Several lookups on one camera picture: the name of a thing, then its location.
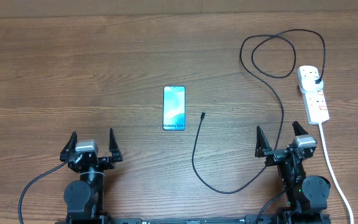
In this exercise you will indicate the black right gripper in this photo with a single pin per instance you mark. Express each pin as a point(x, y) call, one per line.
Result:
point(273, 155)

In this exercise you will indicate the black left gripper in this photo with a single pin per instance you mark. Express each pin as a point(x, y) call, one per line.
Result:
point(107, 162)

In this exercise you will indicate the Galaxy smartphone teal screen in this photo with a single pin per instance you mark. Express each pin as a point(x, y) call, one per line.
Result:
point(174, 105)

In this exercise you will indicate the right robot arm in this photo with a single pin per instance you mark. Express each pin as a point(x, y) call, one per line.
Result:
point(307, 195)

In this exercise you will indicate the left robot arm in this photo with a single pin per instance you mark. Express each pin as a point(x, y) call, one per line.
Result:
point(85, 197)

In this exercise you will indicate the white charger plug adapter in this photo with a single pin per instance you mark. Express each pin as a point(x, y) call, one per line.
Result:
point(308, 85)

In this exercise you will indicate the white power strip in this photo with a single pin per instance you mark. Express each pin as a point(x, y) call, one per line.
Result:
point(314, 102)

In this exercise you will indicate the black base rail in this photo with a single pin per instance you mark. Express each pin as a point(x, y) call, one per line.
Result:
point(248, 219)

